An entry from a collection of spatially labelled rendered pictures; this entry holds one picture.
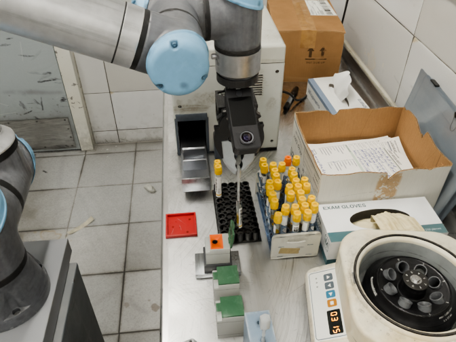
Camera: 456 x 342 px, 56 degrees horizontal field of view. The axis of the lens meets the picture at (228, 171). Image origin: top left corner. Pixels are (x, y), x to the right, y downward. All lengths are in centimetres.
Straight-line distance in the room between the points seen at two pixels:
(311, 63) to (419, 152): 55
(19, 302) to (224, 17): 57
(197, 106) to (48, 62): 152
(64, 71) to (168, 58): 201
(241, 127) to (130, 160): 195
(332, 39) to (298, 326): 95
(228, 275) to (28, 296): 34
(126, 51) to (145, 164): 206
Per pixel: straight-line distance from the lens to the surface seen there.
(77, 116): 264
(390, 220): 91
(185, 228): 97
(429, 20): 122
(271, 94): 110
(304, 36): 146
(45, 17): 53
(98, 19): 53
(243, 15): 66
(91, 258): 213
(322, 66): 152
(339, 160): 108
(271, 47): 104
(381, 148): 115
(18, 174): 83
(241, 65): 69
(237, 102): 73
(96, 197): 242
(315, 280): 85
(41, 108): 266
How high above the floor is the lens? 159
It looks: 40 degrees down
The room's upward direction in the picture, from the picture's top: straight up
